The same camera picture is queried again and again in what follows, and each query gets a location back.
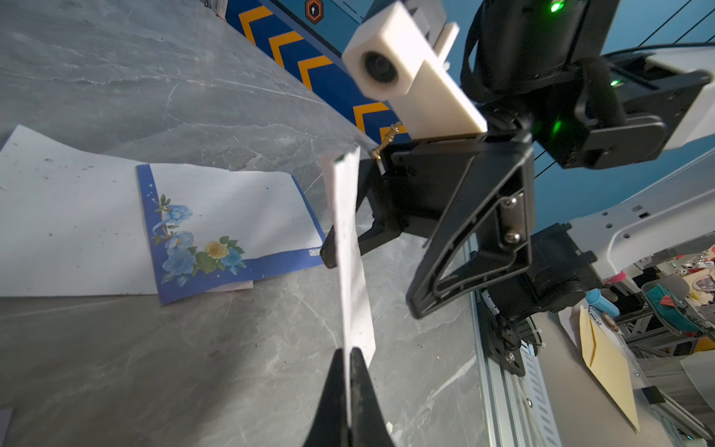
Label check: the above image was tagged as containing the green bordered letter paper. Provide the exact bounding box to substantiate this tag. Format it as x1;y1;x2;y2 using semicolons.
320;146;376;423

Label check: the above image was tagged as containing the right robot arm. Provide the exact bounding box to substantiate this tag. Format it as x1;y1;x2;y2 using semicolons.
320;1;714;321

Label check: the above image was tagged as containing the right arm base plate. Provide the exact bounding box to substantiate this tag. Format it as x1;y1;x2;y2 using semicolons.
478;301;543;377

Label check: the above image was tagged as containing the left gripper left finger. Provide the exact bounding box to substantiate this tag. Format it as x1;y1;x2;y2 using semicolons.
303;348;349;447

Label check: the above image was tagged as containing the small brass chess piece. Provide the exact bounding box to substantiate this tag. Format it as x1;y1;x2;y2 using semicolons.
371;122;402;161

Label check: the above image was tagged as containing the blue floral letter paper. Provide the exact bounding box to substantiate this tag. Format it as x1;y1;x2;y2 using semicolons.
136;163;325;305

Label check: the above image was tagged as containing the yellow envelope outside cell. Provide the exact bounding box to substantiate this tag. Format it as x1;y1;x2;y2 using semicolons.
579;307;640;432

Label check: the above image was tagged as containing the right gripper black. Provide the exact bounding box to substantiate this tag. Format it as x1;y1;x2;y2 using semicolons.
320;130;534;320

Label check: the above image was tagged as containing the aluminium front rail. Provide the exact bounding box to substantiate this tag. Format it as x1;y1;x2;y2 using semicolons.
469;292;562;446

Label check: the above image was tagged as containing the plain white paper sheet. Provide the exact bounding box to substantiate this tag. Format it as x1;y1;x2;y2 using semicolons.
0;124;255;298

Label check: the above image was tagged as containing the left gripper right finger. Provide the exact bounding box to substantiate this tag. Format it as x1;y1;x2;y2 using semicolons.
349;348;395;447

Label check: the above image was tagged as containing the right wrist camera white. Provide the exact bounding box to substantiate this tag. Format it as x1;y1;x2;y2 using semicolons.
342;1;488;140

